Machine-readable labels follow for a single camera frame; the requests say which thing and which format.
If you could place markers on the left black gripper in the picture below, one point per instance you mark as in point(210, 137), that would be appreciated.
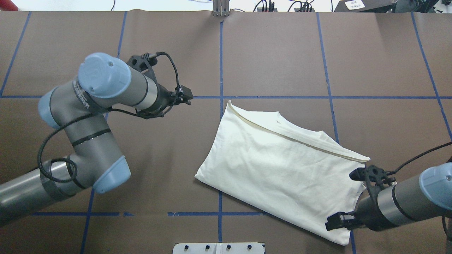
point(163, 98)

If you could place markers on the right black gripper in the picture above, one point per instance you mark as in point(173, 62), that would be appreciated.
point(366, 210)

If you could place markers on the cream long-sleeve cat shirt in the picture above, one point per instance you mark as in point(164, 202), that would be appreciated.
point(298, 175)

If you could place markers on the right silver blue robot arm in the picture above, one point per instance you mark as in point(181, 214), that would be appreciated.
point(391, 204)

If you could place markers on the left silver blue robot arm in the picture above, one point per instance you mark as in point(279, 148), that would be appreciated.
point(82, 151)

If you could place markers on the far orange black adapter box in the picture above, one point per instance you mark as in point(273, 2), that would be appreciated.
point(265, 6)

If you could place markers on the orange black adapter box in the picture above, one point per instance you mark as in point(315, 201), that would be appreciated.
point(265, 6)
point(301, 6)

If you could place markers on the near orange black adapter box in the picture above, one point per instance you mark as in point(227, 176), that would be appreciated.
point(301, 6)

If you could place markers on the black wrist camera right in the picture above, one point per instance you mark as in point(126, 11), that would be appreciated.
point(376, 179)

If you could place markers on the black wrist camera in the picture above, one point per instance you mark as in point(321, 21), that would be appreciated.
point(376, 179)
point(144, 64)

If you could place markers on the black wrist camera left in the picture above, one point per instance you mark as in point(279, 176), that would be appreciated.
point(144, 64)

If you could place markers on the aluminium frame post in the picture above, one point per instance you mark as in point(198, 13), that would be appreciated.
point(221, 8)

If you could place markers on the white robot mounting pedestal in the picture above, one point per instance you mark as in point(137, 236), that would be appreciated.
point(220, 248)

